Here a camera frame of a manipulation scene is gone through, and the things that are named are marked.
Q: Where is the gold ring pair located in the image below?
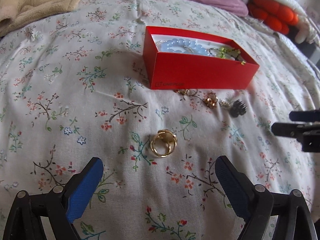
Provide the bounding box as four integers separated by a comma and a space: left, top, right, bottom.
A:
150, 128, 178, 158

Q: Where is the green bead bracelet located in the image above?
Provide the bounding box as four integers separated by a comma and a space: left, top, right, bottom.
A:
212, 46, 247, 66

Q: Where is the light blue bead bracelet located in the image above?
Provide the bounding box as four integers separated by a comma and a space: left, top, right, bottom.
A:
159, 37, 212, 56

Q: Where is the gold chain piece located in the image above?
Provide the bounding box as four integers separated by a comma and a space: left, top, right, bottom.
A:
175, 88, 199, 97

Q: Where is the orange plush toy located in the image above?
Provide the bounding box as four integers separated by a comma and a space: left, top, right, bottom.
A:
247, 0, 298, 35

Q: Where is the gold flower earring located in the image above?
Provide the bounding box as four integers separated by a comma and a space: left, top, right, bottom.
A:
203, 93, 218, 109

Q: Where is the floral white bed quilt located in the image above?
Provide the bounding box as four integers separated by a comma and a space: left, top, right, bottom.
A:
1, 0, 319, 239

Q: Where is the black flower earring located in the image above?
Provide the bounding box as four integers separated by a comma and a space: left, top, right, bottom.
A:
229, 100, 247, 118

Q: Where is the silver small earring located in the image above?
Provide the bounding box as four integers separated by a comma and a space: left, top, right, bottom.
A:
219, 100, 231, 110

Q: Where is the red cardboard jewelry box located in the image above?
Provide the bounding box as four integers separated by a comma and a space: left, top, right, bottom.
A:
143, 26, 259, 90

